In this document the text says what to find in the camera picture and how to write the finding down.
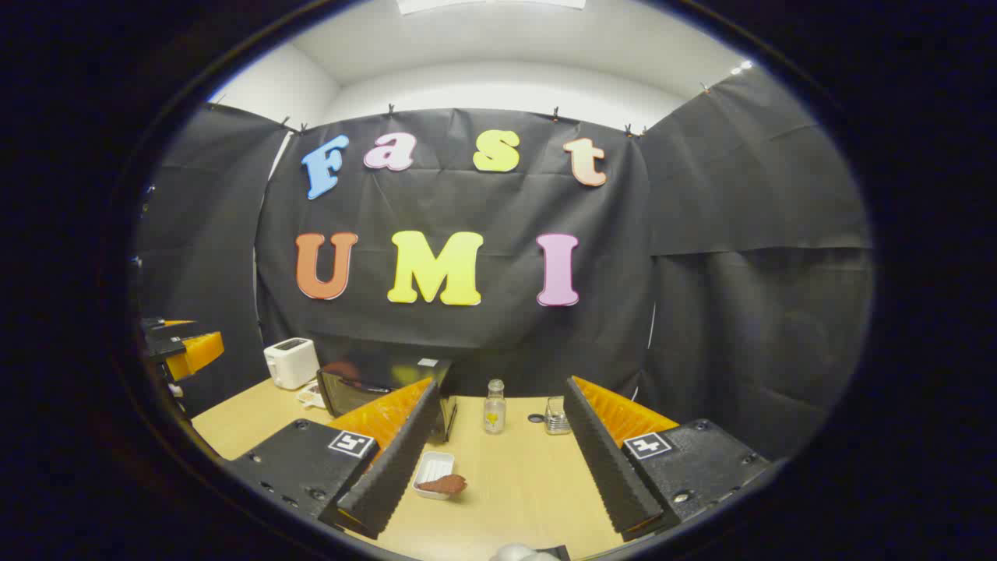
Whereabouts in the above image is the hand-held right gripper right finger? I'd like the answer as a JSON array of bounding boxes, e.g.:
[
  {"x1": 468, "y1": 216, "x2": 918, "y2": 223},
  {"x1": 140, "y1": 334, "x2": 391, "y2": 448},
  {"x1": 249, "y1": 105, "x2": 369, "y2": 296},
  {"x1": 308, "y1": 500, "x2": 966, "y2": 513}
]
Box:
[{"x1": 563, "y1": 376, "x2": 772, "y2": 543}]

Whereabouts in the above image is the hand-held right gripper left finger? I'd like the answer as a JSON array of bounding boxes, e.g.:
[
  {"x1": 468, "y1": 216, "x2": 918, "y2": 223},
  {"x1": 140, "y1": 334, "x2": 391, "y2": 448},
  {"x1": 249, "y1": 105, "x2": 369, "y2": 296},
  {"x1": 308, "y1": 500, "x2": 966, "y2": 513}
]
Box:
[{"x1": 226, "y1": 378, "x2": 443, "y2": 540}]

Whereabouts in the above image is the brown steak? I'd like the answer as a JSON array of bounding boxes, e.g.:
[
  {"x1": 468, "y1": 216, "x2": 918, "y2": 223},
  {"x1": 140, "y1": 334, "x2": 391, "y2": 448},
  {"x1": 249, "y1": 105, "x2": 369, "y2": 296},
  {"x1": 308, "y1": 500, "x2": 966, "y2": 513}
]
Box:
[{"x1": 415, "y1": 474, "x2": 468, "y2": 496}]

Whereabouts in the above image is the black electric oven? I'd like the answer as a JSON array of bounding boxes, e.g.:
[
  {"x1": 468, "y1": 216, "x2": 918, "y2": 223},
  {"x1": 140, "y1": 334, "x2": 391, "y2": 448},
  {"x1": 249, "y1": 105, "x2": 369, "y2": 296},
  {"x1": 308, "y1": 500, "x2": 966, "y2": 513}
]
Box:
[{"x1": 316, "y1": 358, "x2": 459, "y2": 443}]

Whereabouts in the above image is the white rectangular tray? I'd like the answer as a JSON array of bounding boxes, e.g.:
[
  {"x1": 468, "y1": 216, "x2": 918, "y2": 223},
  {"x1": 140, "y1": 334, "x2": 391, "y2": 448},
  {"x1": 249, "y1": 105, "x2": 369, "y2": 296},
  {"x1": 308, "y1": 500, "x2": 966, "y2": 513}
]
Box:
[{"x1": 413, "y1": 450, "x2": 456, "y2": 499}]

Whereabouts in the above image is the clear glass bottle yellow label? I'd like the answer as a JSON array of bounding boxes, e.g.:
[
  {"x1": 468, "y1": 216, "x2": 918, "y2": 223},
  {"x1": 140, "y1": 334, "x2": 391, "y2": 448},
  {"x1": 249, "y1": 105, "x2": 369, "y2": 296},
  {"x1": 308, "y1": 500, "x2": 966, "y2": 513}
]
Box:
[{"x1": 484, "y1": 379, "x2": 507, "y2": 435}]

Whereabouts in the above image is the white toaster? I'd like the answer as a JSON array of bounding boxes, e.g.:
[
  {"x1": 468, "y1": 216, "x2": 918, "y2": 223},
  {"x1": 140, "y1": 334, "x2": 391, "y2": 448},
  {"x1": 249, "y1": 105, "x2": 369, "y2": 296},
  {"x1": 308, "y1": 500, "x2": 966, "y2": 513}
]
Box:
[{"x1": 263, "y1": 337, "x2": 320, "y2": 390}]

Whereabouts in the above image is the black backdrop cloth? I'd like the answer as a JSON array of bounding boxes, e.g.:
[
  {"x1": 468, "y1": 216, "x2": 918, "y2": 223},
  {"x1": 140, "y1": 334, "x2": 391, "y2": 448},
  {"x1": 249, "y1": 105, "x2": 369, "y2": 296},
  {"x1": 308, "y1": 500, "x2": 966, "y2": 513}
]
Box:
[{"x1": 136, "y1": 66, "x2": 873, "y2": 460}]

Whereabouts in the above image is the ceiling light panel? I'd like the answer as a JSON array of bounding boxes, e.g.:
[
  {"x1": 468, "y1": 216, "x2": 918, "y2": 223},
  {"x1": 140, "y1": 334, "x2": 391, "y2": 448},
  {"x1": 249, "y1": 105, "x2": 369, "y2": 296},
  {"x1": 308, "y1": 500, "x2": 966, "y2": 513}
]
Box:
[{"x1": 396, "y1": 0, "x2": 587, "y2": 15}]

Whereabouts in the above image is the metal wire holder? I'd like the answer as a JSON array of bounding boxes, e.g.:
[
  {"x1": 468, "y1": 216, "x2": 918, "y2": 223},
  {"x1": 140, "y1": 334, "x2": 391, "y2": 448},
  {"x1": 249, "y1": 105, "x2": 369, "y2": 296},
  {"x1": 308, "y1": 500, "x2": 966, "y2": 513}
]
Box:
[{"x1": 544, "y1": 396, "x2": 572, "y2": 436}]

